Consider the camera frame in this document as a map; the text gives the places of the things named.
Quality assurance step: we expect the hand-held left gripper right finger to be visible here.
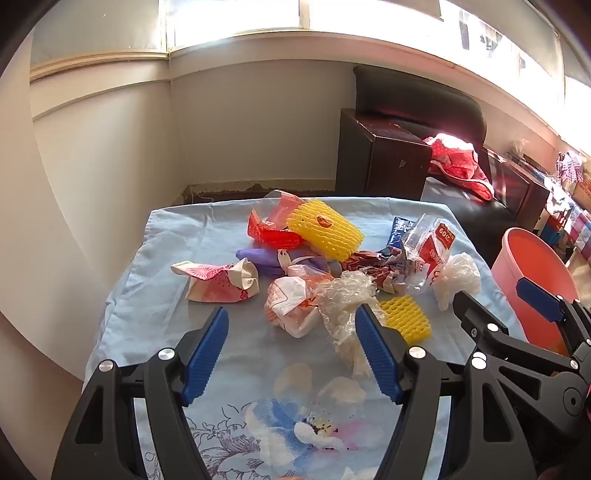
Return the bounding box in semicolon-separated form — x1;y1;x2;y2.
355;304;539;480

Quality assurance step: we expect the pink plastic bucket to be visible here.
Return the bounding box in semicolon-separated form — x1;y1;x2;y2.
490;227;580;356

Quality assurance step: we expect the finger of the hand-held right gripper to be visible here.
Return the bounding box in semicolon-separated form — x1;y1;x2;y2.
516;278;591;365
451;291;580;404

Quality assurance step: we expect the red gingham cloth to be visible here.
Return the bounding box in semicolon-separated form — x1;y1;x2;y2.
555;151;589;185

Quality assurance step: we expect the light blue floral cloth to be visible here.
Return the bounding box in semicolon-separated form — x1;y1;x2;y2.
83;196;527;480

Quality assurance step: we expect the black armchair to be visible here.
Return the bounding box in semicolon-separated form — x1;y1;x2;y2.
335;65;550;268

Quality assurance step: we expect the blue tissue packet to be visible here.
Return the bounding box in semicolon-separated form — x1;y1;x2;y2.
387;216;416;254

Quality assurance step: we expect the pink patterned paper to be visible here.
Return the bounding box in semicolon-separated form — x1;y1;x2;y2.
171;258;260;305

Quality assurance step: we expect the red translucent plastic wrapper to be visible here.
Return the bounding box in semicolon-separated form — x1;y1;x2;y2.
265;190;305;227

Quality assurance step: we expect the clear plastic wrap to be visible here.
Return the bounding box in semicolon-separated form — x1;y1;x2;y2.
316;271;389;379

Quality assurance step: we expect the large yellow foam fruit net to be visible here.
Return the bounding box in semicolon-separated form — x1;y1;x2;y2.
287;198;365;263

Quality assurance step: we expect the small yellow foam fruit net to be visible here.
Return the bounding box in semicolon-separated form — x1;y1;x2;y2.
379;295;433;344

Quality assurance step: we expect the clear bag with red label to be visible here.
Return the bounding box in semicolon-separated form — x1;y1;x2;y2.
402;213;457;296

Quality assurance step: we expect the red patterned wrapper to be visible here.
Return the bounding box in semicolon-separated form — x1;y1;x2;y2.
342;247;409;296

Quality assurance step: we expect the checkered tablecloth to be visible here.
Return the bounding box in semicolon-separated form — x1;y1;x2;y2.
545;185;591;261

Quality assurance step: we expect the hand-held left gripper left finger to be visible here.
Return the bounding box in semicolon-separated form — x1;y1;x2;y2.
52;305;230;480

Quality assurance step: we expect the purple face mask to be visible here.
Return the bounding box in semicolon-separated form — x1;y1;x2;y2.
235;247;333;278

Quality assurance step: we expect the red polka dot cloth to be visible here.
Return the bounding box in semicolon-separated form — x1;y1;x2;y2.
422;133;495;201

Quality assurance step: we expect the white orange plastic bag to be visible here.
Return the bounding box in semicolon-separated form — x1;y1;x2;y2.
264;275;324;339

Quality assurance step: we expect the window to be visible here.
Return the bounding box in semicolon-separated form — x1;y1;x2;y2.
30;0;591;158

